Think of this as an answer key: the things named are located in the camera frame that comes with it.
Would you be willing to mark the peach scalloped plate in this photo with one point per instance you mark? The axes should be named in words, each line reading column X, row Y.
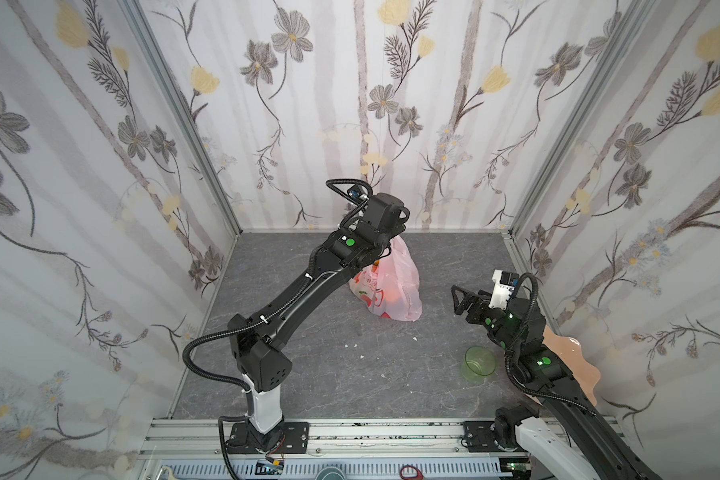
column 570, row 352

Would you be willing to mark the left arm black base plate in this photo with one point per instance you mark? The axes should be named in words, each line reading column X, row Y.
column 284, row 438

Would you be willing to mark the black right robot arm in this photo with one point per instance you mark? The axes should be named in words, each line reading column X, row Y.
column 551, row 370

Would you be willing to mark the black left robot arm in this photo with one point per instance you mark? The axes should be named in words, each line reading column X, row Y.
column 257, row 342

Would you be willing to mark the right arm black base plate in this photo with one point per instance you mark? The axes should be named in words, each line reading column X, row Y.
column 490, row 437

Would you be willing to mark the green translucent plastic cup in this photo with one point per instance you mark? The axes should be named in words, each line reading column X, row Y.
column 478, row 364

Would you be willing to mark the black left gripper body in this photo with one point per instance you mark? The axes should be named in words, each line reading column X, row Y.
column 371, row 248

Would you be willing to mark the aluminium frame rail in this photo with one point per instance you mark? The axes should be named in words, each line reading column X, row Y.
column 337, row 449

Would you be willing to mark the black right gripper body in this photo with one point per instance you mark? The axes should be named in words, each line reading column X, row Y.
column 477, row 307

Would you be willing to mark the pink plastic bag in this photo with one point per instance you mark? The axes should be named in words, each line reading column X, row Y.
column 390, row 286

